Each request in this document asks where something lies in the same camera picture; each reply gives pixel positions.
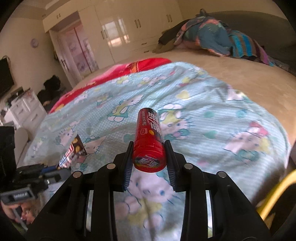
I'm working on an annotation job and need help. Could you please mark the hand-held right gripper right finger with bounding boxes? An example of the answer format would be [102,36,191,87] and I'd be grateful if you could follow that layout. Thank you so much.
[164,140,271,241]

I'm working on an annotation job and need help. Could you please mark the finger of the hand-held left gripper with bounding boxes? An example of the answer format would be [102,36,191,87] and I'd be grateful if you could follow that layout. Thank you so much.
[40,165,73,179]

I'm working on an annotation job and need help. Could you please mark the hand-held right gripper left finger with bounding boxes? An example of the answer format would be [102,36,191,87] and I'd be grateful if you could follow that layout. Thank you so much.
[26,140,134,241]

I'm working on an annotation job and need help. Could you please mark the brown chocolate bar wrapper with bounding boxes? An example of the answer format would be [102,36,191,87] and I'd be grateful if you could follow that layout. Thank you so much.
[57,134,88,170]

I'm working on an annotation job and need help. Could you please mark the red candy tube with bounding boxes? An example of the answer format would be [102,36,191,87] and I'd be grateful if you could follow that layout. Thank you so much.
[133,108,166,172]

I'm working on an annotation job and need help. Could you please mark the black bin with yellow rim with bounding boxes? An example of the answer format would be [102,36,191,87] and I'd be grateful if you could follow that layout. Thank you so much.
[255,170,296,221]

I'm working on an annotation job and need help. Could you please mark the person's left hand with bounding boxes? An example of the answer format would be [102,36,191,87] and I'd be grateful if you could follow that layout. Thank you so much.
[2,196,44,226]

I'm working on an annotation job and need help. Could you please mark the light blue cartoon blanket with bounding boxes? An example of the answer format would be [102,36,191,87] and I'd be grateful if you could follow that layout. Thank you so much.
[24,61,292,241]

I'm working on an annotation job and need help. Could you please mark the white drawer cabinet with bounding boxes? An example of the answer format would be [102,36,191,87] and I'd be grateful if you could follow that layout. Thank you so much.
[3,88,48,131]

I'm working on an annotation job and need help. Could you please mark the black bag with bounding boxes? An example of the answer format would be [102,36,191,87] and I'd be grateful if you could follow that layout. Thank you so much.
[37,75,67,113]

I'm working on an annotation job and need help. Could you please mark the black television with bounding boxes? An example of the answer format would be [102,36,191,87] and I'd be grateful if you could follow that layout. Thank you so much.
[0,57,15,98]

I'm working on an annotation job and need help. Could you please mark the white door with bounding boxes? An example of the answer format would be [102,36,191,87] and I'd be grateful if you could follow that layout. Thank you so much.
[48,32,74,90]

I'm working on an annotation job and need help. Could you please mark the red blanket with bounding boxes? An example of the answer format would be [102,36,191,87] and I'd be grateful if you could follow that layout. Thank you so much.
[50,58,173,114]

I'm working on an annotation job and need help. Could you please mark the beige bed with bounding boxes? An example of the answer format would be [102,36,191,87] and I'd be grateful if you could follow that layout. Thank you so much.
[74,46,296,140]

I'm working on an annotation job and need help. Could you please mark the brown cloth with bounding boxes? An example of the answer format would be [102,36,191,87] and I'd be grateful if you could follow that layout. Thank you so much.
[153,29,185,54]

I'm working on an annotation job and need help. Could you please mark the blue floral quilt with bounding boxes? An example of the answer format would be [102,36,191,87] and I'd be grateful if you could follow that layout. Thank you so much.
[174,9,232,57]

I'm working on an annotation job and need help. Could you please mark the striped towel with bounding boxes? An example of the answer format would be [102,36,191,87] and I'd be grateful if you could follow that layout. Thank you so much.
[229,31,271,66]

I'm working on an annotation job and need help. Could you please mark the cream glossy wardrobe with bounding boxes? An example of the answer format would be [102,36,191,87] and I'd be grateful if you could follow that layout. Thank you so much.
[43,0,183,70]

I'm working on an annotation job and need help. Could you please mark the dark patterned cloth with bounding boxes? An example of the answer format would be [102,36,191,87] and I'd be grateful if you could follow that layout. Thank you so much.
[268,58,292,73]

